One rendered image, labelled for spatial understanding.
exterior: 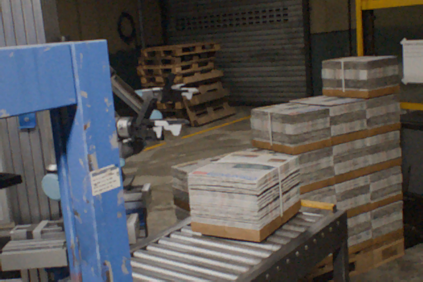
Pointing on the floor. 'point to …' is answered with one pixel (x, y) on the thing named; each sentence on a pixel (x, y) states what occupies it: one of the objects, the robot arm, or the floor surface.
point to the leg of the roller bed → (341, 263)
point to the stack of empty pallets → (176, 110)
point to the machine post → (92, 172)
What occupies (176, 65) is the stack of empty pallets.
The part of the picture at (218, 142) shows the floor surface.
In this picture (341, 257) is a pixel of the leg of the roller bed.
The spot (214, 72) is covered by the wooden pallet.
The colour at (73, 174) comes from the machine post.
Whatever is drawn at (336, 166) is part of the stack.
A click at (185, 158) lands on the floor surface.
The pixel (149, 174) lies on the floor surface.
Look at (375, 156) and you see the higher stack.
